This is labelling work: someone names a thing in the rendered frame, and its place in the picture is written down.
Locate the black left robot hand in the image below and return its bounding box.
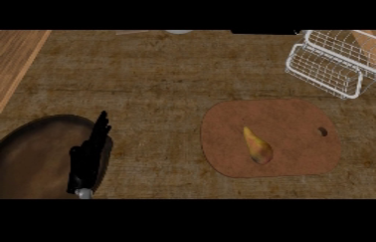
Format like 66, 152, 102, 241
66, 110, 113, 195

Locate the yellow orange eggplant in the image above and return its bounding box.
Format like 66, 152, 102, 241
242, 125, 274, 166

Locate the brown wooden cutting board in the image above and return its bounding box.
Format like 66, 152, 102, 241
199, 98, 342, 179

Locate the dark brown oval plate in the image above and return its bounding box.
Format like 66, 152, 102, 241
0, 114, 115, 200

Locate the pale grey flat object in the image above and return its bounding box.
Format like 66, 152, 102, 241
115, 29, 194, 36

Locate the white wire tiered basket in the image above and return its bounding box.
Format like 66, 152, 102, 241
283, 29, 376, 100

